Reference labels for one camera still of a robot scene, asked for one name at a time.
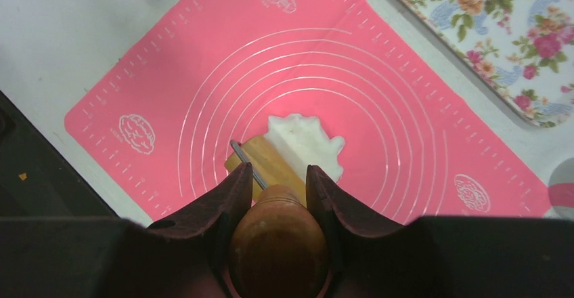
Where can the round metal dough cutter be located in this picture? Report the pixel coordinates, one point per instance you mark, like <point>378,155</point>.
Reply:
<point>560,190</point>

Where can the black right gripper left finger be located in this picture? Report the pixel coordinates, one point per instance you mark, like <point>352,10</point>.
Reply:
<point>180,255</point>

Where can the wooden rolling pin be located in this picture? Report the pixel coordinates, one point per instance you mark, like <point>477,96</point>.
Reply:
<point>278,248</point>

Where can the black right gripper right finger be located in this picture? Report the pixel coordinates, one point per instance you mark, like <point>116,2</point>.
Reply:
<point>438,256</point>

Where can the pink silicone baking mat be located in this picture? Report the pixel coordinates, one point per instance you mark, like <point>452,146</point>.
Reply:
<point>210,71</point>

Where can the floral rectangular tray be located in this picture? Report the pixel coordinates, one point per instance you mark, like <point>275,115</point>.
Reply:
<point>523,49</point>

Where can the white dough lump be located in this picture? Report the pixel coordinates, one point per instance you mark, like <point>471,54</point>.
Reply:
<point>302,141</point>

